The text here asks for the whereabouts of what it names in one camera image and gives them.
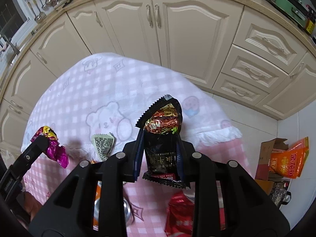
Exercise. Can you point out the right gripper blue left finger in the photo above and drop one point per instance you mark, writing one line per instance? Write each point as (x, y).
(70, 209)

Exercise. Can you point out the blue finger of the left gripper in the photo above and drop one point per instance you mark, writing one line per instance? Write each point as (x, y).
(30, 155)

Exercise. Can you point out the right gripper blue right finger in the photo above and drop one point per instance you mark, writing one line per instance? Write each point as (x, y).
(228, 201)

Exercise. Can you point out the magenta candy wrapper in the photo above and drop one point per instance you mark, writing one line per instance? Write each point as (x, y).
(55, 151)

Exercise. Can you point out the pale green barcode wrapper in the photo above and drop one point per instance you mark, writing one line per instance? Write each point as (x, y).
(103, 144)

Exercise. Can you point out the crushed red cola can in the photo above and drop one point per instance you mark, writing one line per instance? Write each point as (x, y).
(180, 214)

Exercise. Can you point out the black snack packet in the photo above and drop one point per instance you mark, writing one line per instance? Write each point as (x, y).
(160, 127)

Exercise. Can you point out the cream kitchen cabinets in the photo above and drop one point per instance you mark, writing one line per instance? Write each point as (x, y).
(243, 50)

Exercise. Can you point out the orange bag in box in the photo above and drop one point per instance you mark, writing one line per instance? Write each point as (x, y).
(289, 163)

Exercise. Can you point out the green electric grill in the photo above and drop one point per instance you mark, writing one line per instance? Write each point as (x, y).
(303, 15)

